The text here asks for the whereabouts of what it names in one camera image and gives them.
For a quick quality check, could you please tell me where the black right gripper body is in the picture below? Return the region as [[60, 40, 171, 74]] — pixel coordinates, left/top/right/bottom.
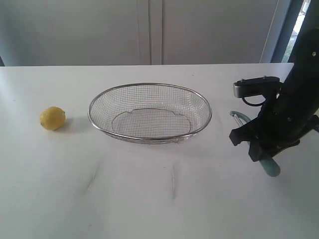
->
[[256, 84, 318, 157]]

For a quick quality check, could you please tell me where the oval wire mesh basket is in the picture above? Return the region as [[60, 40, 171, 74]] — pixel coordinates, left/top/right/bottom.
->
[[88, 83, 212, 144]]

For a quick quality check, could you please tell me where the teal handled peeler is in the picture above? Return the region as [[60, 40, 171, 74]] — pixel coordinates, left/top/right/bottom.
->
[[230, 111, 281, 177]]

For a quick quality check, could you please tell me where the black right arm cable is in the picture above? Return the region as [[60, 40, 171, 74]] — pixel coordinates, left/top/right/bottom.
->
[[243, 94, 267, 107]]

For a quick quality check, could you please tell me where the yellow lemon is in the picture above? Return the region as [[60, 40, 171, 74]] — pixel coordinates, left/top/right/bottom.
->
[[40, 107, 66, 130]]

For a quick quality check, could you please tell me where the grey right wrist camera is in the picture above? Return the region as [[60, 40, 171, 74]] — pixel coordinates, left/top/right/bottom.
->
[[233, 76, 282, 98]]

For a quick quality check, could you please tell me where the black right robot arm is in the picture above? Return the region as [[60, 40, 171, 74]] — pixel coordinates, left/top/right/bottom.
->
[[229, 0, 319, 162]]

